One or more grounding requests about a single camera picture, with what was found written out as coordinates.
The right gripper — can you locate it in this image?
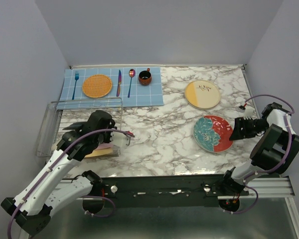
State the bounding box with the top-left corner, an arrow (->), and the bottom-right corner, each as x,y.
228,117 -> 270,140

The white ceramic plate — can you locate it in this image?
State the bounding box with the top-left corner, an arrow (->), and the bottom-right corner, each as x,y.
193,115 -> 234,153

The cream and yellow plate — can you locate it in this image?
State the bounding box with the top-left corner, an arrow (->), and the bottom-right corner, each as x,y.
184,80 -> 221,110

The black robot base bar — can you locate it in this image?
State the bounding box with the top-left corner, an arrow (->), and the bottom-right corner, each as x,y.
89,174 -> 249,208

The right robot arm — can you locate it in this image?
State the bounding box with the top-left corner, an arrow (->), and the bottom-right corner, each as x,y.
219,102 -> 299,195

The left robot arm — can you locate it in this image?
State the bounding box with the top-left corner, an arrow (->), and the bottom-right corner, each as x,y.
1,110 -> 132,238

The pink plate in rack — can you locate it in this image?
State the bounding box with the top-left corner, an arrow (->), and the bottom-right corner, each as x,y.
96,143 -> 114,150

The yellow plate in rack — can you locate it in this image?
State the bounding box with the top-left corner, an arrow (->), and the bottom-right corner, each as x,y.
85,148 -> 113,158

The blue checked placemat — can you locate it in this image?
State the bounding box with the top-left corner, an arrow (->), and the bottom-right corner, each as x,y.
59,67 -> 164,107

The woven wicker round trivet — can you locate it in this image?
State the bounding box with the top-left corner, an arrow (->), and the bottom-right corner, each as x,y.
82,74 -> 113,98

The blue metal fork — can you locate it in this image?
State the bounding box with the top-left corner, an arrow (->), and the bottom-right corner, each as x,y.
72,71 -> 79,100

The iridescent rainbow knife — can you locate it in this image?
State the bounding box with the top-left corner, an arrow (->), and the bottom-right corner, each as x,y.
116,70 -> 122,97

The iridescent rainbow spoon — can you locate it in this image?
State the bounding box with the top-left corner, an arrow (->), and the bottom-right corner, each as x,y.
128,69 -> 136,98

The orange and black mug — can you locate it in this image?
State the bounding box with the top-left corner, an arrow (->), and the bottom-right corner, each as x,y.
138,68 -> 152,86

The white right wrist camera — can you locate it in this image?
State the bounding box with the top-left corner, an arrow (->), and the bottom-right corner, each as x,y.
239,105 -> 254,120

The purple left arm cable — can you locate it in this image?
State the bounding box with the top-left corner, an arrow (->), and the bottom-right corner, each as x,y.
6,128 -> 135,239

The steel wire dish rack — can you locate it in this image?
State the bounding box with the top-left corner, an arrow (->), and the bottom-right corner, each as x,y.
36,97 -> 123,160

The aluminium frame rail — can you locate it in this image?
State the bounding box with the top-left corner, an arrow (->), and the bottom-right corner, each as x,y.
27,174 -> 299,239

